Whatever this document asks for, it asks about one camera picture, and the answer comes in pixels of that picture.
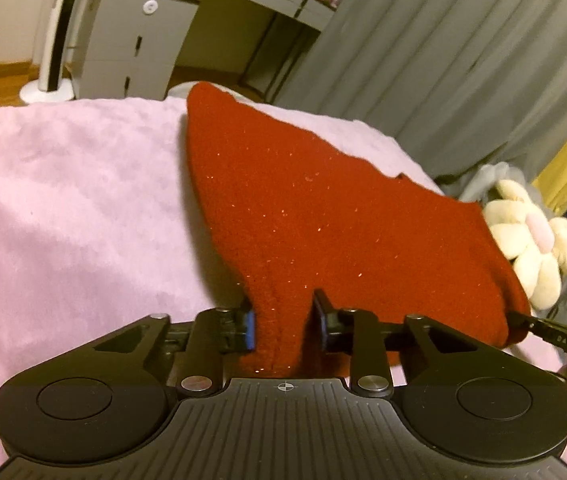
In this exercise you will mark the white tower fan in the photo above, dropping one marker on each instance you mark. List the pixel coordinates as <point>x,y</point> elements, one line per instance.
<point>53,50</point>

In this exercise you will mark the pink plush blanket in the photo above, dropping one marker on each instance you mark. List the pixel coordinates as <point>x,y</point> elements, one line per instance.
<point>63,210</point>

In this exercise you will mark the grey drawer cabinet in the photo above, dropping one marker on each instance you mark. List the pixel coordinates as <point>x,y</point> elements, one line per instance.
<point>128,45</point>

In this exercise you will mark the cream flower plush pillow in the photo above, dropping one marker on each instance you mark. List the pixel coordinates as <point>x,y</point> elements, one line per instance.
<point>528,245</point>

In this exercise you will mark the grey curtain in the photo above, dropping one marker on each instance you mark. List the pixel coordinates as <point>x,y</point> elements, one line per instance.
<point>438,60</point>

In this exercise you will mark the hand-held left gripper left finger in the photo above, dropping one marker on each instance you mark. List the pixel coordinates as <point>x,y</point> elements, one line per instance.
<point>250,330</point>

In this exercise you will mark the grey plush pillow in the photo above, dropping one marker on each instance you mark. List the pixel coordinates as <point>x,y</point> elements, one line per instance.
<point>481,182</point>

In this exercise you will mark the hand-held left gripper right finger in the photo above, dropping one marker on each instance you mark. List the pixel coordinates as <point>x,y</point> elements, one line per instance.
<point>320,312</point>

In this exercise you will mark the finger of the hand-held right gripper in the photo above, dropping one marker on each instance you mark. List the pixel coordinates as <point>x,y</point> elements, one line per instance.
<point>521,321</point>

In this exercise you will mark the red knit cardigan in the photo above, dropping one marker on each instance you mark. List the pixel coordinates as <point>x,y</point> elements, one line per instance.
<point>323,220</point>

